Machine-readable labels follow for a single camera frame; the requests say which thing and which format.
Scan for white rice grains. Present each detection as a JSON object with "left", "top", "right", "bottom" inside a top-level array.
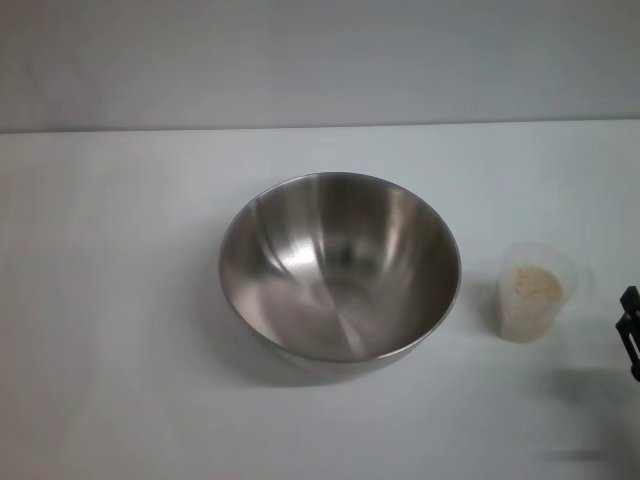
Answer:
[{"left": 498, "top": 264, "right": 565, "bottom": 344}]

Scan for clear plastic measuring cup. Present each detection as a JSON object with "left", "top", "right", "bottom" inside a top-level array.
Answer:
[{"left": 496, "top": 241, "right": 595, "bottom": 344}]

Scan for stainless steel mixing bowl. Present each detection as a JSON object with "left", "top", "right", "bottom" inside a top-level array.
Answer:
[{"left": 217, "top": 171, "right": 462, "bottom": 386}]

